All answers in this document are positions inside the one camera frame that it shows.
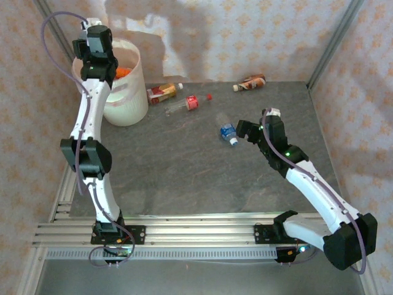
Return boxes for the blue label water bottle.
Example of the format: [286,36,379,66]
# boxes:
[215,112,240,146]

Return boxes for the clear bottle red label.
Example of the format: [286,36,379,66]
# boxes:
[165,93,214,117]

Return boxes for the white plastic bin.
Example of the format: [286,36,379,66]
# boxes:
[72,37,149,127]

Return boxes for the red yellow label tea bottle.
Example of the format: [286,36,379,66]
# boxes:
[146,82,184,106]

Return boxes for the crushed brown label bottle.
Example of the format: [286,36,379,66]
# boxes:
[232,73,267,92]

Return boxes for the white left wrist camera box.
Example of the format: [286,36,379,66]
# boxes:
[80,17,103,32]

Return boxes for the aluminium frame post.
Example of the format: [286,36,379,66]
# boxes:
[306,0,365,90]
[354,264,380,295]
[17,245,47,295]
[33,0,76,61]

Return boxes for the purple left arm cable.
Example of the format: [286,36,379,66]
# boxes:
[40,10,136,269]

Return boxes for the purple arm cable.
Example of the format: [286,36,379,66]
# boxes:
[40,10,136,269]
[260,107,368,275]

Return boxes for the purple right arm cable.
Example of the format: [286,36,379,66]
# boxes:
[260,107,368,275]

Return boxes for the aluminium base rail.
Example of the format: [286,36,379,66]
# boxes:
[32,213,368,246]

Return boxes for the slotted grey cable duct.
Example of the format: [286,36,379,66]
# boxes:
[45,247,278,261]

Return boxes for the aluminium lower frame post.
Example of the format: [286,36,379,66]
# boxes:
[17,245,47,295]
[354,264,380,295]

